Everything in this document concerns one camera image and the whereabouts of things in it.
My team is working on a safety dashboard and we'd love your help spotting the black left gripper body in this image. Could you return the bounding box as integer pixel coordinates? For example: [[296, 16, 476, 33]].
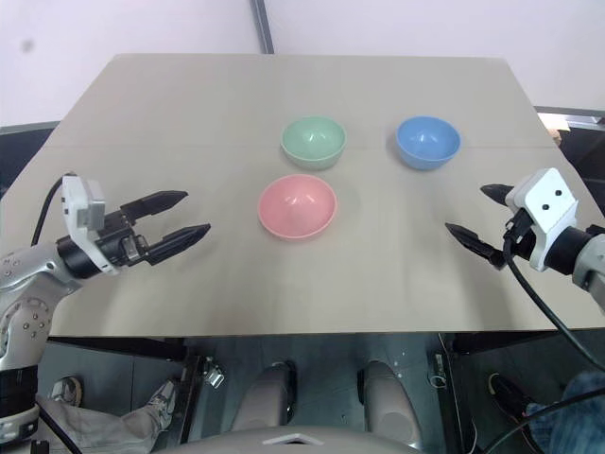
[[96, 209, 152, 269]]

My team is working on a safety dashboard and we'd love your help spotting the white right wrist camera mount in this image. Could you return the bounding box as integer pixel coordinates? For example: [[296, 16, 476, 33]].
[[503, 167, 579, 273]]

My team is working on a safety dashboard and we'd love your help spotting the grey sneaker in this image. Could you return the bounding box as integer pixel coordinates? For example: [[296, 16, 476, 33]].
[[147, 377, 179, 431], [50, 375, 84, 407]]

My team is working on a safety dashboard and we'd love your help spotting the grey robot left leg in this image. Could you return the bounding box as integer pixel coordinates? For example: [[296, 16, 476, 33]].
[[229, 360, 299, 432]]

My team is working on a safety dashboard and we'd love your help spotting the person leg in grey trousers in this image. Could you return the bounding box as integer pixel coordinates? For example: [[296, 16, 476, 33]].
[[35, 394, 162, 454]]

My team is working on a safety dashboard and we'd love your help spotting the grey robot right leg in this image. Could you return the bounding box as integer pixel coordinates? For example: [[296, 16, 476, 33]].
[[356, 359, 423, 448]]

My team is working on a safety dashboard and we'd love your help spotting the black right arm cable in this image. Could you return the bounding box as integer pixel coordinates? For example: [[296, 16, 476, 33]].
[[502, 226, 605, 370]]

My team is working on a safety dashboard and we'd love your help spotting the grey robot leg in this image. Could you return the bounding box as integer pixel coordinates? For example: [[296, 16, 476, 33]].
[[356, 359, 423, 448], [229, 360, 299, 432]]

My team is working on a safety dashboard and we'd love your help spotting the pink bowl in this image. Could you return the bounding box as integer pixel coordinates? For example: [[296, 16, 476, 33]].
[[257, 174, 337, 242]]

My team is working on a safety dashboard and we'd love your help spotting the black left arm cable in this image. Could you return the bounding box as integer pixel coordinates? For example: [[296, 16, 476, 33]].
[[29, 170, 77, 247]]

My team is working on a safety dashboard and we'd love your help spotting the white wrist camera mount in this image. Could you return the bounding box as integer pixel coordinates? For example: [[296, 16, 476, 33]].
[[503, 167, 579, 273], [60, 173, 120, 276]]

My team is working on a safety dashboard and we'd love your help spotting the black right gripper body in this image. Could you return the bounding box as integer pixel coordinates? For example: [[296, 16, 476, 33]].
[[501, 207, 539, 260]]

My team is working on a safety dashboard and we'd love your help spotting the person leg in blue jeans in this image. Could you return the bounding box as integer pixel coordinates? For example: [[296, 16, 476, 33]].
[[527, 371, 605, 454]]

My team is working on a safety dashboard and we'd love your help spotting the grey vertical post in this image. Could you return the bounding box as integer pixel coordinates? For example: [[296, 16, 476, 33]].
[[249, 0, 275, 54]]

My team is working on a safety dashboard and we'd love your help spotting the blue bowl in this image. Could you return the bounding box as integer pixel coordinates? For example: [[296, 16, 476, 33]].
[[394, 114, 462, 172]]

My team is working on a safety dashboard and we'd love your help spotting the green bowl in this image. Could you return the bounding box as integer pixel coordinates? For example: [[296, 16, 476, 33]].
[[280, 114, 348, 172]]

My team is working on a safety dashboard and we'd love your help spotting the black shoe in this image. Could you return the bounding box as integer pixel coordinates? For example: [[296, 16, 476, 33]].
[[487, 372, 535, 422]]

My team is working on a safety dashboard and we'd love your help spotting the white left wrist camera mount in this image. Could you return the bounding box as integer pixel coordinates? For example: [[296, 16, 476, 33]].
[[60, 173, 120, 276]]

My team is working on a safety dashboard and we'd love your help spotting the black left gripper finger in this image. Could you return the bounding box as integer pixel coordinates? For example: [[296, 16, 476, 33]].
[[119, 189, 188, 226], [141, 223, 212, 266]]

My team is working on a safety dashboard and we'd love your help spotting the grey robot torso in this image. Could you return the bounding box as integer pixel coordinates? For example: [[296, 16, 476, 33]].
[[177, 426, 429, 454]]

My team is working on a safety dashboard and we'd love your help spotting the black desk with items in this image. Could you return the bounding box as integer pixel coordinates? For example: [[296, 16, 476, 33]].
[[533, 104, 605, 200]]

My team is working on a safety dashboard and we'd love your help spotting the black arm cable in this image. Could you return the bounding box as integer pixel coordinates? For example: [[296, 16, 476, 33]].
[[502, 226, 605, 370], [29, 170, 77, 247]]

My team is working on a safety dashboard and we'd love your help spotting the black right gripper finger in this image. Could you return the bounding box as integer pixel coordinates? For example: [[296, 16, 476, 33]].
[[479, 183, 513, 206], [445, 222, 508, 271]]

